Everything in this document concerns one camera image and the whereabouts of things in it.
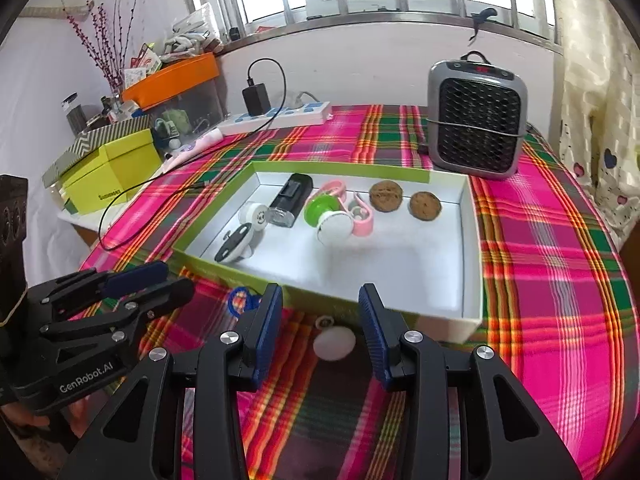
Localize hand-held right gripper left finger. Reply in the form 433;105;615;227
62;282;284;480

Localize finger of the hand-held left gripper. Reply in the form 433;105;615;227
42;280;195;346
30;261;169;316

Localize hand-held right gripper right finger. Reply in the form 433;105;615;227
358;282;583;480

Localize white egg-shaped light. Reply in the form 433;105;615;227
312;315;357;361

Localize green and white cardboard box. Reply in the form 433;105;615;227
170;160;485;346

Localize white and black device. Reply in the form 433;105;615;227
214;223;253;262

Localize pink loop clip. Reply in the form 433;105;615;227
347;191;376;237

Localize white round perforated device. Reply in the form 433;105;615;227
238;201;271;233

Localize green round plastic toy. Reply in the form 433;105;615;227
305;195;346;228

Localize brown walnut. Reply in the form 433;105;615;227
369;181;404;212
409;191;443;221

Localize person's left hand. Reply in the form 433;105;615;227
0;406;52;430

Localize white side table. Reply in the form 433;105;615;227
56;195;106;233

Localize yellow-green box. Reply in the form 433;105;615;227
60;128;163;217

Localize dark brown wooden object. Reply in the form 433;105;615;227
0;175;28;328

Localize black flashlight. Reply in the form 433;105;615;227
267;173;314;227

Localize chevron patterned box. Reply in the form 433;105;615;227
41;114;151;188

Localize pink and white tube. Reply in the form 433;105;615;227
162;127;224;171

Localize dark jar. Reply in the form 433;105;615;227
62;92;88;133

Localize pink plaid tablecloth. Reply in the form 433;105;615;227
75;102;633;480

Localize clear bin with orange lid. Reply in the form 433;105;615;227
121;52;223;136

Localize white power strip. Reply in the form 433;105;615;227
216;101;333;136

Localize black charger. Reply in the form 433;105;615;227
242;77;273;117

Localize colourful packets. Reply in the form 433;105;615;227
121;42;163;91

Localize dried flower branches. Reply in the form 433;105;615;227
62;0;151;93

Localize grey space heater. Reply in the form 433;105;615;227
426;58;529;181

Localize white plastic bag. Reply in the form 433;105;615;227
160;2;223;58

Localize heart patterned curtain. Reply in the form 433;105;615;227
547;0;640;256

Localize blue hook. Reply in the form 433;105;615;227
467;7;498;43

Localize blue ring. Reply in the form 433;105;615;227
227;287;262;318

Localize black cable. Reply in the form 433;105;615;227
98;57;288;252

